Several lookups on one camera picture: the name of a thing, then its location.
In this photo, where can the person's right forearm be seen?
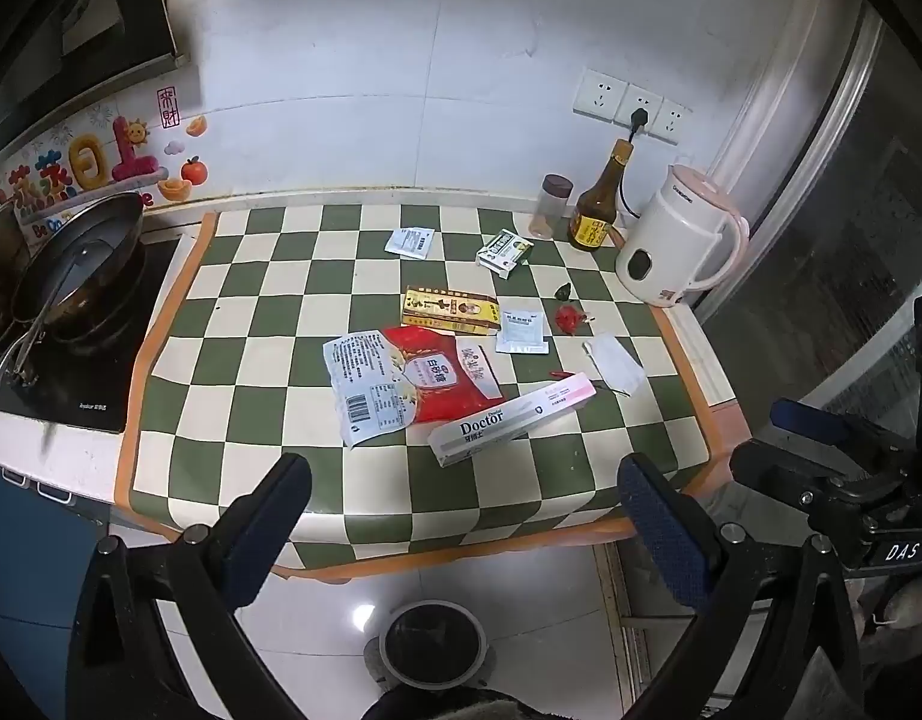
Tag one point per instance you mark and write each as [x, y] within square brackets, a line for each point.
[900, 607]

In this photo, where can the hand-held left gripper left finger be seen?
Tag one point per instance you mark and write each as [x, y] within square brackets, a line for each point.
[270, 521]

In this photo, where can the blue cabinet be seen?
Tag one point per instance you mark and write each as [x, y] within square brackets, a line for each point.
[26, 562]

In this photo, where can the round trash bin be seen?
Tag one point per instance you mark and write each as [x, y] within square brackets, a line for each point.
[431, 641]

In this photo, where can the green white checkered mat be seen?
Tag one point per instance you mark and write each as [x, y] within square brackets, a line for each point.
[266, 315]

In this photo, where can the black power plug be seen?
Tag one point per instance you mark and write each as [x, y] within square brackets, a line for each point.
[639, 118]

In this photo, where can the yellow box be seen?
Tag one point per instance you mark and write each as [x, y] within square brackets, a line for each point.
[451, 310]

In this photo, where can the colourful wall sticker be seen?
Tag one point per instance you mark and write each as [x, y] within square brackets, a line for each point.
[93, 165]

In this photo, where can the brown sauce bottle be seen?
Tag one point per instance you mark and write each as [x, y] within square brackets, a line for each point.
[594, 217]

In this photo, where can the steel wok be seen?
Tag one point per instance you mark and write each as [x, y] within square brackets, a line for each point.
[78, 262]

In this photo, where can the white sachet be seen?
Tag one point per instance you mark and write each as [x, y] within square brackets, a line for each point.
[522, 331]
[408, 242]

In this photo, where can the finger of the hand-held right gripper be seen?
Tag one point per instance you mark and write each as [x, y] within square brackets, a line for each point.
[776, 465]
[806, 418]

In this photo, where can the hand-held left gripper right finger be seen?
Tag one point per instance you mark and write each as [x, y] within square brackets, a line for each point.
[660, 525]

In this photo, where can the white toothpaste box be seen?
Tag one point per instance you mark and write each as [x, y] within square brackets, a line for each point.
[506, 424]

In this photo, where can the white paper wrapper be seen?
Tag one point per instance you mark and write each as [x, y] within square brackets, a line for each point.
[615, 365]

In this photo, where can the red white plastic bag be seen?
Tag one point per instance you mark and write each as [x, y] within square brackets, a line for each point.
[438, 382]

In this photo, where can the white wall socket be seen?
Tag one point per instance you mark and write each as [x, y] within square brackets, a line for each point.
[675, 124]
[600, 92]
[647, 101]

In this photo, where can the white pink electric kettle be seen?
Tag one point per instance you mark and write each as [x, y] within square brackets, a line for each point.
[671, 240]

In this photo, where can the glass sliding door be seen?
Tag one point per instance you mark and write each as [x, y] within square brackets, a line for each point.
[829, 225]

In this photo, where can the brown lidded spice jar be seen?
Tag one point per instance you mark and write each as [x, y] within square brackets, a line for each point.
[552, 206]

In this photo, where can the green white medicine box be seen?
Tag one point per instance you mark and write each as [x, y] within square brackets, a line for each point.
[504, 251]

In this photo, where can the black range hood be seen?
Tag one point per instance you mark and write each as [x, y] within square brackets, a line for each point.
[71, 22]

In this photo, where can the black induction cooktop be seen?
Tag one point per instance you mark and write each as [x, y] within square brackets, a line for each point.
[93, 382]

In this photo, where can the dark green chili stem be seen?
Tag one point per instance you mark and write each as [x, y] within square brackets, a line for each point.
[562, 291]

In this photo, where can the black fuzzy clothing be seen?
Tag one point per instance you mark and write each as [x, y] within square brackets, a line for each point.
[446, 705]

